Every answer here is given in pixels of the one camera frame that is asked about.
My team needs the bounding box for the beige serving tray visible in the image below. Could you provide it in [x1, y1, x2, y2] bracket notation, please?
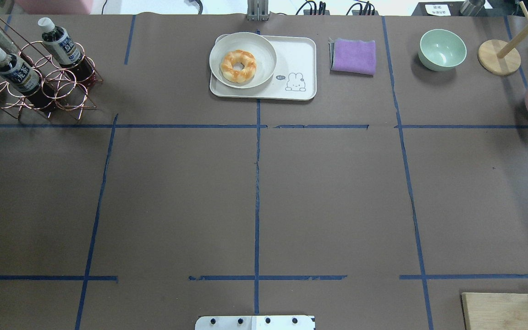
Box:
[209, 35, 317, 101]

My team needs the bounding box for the green bowl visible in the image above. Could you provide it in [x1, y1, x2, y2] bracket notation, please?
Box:
[418, 29, 468, 72]

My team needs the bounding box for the wooden cutting board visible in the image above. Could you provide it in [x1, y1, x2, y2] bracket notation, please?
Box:
[461, 292, 528, 330]

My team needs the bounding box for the purple folded cloth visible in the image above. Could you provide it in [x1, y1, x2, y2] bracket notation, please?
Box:
[330, 39, 376, 76]

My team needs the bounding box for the grey metal bracket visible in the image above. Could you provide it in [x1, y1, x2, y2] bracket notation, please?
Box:
[247, 0, 270, 22]

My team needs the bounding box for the copper wire bottle rack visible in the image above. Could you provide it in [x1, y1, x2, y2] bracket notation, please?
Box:
[0, 15, 103, 123]

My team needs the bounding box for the wooden stand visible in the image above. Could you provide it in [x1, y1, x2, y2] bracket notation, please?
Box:
[477, 0, 528, 77]

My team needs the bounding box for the metal base plate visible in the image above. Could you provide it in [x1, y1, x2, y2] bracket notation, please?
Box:
[194, 315, 316, 330]

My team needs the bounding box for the glazed donut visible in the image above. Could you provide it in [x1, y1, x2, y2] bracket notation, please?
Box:
[220, 49, 257, 83]

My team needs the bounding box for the white round plate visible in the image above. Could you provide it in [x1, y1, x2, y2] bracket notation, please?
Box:
[209, 32, 277, 88]

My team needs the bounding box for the tea bottle right rack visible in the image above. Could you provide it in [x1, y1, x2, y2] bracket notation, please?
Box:
[38, 17, 96, 84]

